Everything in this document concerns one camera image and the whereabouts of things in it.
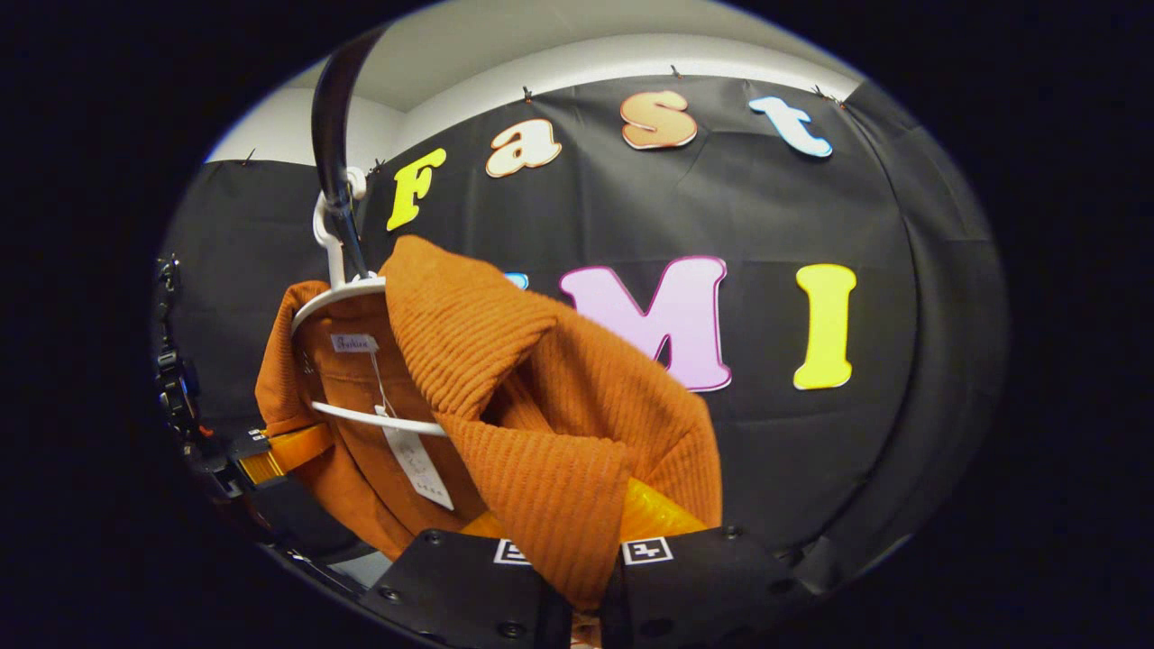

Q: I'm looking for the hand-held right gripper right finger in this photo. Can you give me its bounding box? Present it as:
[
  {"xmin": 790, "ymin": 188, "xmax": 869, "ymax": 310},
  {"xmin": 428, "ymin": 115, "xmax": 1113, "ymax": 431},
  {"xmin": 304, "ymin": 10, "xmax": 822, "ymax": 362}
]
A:
[{"xmin": 599, "ymin": 476, "xmax": 814, "ymax": 649}]

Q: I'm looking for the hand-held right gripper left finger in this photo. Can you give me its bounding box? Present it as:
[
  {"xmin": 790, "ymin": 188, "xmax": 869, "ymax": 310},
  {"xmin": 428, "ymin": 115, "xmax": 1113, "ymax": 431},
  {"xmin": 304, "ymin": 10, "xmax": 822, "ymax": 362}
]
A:
[{"xmin": 361, "ymin": 509, "xmax": 574, "ymax": 649}]

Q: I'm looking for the white clothes hanger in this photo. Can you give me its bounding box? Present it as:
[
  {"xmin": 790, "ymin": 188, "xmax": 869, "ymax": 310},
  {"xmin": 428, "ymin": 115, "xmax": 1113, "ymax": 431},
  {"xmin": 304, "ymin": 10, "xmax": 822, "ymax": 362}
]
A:
[{"xmin": 289, "ymin": 166, "xmax": 450, "ymax": 440}]

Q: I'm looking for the orange corduroy jacket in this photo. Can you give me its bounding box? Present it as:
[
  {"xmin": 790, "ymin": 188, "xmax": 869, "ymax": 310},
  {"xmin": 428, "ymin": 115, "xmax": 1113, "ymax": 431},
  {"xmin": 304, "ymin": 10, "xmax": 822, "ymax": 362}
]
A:
[{"xmin": 254, "ymin": 234, "xmax": 724, "ymax": 612}]

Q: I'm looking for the black clothes rail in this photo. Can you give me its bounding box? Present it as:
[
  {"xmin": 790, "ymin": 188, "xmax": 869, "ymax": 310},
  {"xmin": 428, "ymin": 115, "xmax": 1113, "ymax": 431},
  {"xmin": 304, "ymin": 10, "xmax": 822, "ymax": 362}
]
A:
[{"xmin": 310, "ymin": 25, "xmax": 390, "ymax": 282}]

